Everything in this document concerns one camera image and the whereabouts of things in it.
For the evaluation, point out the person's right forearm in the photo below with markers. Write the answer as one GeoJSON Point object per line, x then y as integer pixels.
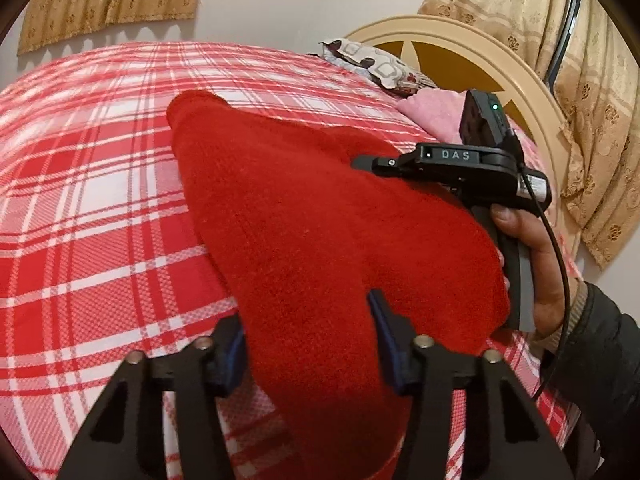
{"type": "Point", "coordinates": [600, 360]}

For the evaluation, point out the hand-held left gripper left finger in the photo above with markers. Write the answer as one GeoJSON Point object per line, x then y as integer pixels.
{"type": "Point", "coordinates": [232, 357]}

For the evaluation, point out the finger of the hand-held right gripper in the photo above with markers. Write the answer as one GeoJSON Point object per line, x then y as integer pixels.
{"type": "Point", "coordinates": [380, 164]}

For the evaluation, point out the red knit sweater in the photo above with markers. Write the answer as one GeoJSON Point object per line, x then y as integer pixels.
{"type": "Point", "coordinates": [300, 235]}

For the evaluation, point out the person's right hand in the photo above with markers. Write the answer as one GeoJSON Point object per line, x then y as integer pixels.
{"type": "Point", "coordinates": [545, 260]}

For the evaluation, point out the red white plaid bed sheet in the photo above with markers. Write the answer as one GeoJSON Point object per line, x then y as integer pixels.
{"type": "Point", "coordinates": [100, 185]}

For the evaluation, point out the cream brown round headboard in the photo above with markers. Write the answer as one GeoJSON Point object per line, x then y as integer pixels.
{"type": "Point", "coordinates": [500, 47]}

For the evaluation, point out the grey brown patterned pillow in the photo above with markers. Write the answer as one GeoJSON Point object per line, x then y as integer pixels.
{"type": "Point", "coordinates": [380, 65]}

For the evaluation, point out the dark window frame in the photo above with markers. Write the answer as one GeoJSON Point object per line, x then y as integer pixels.
{"type": "Point", "coordinates": [567, 25]}

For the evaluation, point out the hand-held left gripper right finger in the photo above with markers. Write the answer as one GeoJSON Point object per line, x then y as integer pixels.
{"type": "Point", "coordinates": [389, 342]}

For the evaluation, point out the pink blanket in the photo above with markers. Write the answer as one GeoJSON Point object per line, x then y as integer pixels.
{"type": "Point", "coordinates": [435, 110]}

